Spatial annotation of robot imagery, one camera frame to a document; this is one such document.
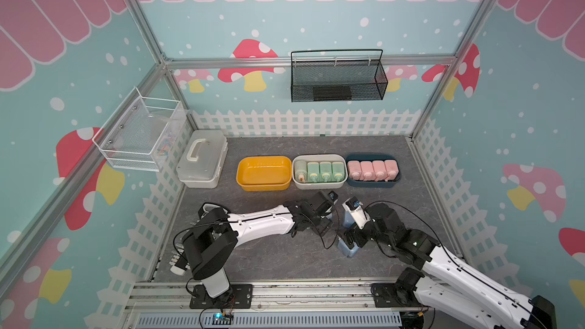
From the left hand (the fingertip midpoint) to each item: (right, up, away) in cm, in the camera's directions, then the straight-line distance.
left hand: (320, 220), depth 85 cm
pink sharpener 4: (+33, +19, +14) cm, 40 cm away
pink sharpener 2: (+22, +17, +13) cm, 31 cm away
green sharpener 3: (+9, +18, +13) cm, 23 cm away
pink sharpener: (+16, +19, +14) cm, 29 cm away
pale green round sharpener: (-7, +18, +13) cm, 23 cm away
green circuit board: (-33, -28, -13) cm, 45 cm away
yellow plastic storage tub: (-24, +16, +21) cm, 36 cm away
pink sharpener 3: (+27, +19, +14) cm, 36 cm away
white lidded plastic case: (-52, +23, +17) cm, 59 cm away
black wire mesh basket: (+8, +58, +9) cm, 59 cm away
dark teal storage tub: (+23, +24, +17) cm, 37 cm away
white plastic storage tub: (+1, +24, +22) cm, 32 cm away
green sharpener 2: (+3, +18, +12) cm, 22 cm away
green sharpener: (-2, +18, +13) cm, 22 cm away
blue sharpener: (+9, -10, -5) cm, 14 cm away
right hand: (+8, +2, -8) cm, 11 cm away
